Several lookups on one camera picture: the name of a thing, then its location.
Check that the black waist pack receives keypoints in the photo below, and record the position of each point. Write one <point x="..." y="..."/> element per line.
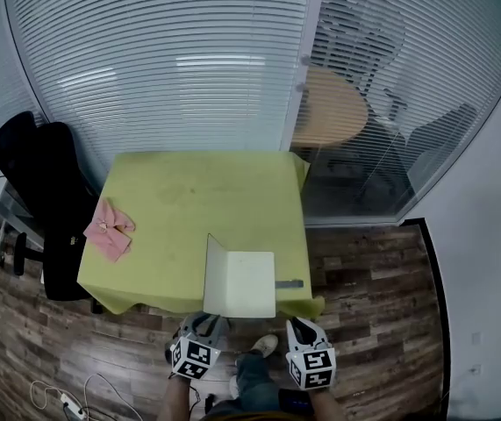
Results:
<point x="295" y="401"/>

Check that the dark grey notebook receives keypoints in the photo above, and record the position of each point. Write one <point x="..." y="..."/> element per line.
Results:
<point x="245" y="283"/>

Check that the person's leg in jeans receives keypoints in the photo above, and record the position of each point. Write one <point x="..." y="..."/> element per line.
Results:
<point x="256" y="380"/>

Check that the black office chair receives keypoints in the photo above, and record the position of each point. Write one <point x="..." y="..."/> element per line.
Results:
<point x="52" y="191"/>

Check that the white shoe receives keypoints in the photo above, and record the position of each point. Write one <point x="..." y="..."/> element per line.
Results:
<point x="265" y="344"/>

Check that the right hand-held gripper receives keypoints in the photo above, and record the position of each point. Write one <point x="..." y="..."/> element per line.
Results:
<point x="313" y="366"/>

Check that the round wooden table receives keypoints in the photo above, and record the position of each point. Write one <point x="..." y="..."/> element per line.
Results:
<point x="329" y="108"/>

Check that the person's left forearm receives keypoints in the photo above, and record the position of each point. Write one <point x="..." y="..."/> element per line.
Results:
<point x="175" y="399"/>

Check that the person's right forearm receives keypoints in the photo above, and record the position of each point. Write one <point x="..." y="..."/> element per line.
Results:
<point x="327" y="406"/>

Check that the pink cloth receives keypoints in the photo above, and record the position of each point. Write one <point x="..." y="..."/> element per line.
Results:
<point x="109" y="230"/>

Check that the dark office chair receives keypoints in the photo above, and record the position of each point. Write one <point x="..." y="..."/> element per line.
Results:
<point x="445" y="143"/>
<point x="360" y="42"/>

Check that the white venetian blinds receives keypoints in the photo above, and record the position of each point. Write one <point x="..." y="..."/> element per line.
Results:
<point x="166" y="59"/>
<point x="430" y="37"/>

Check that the yellow-green tablecloth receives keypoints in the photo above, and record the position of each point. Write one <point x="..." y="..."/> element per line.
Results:
<point x="197" y="200"/>

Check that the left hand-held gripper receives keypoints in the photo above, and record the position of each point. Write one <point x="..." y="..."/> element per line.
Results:
<point x="195" y="355"/>

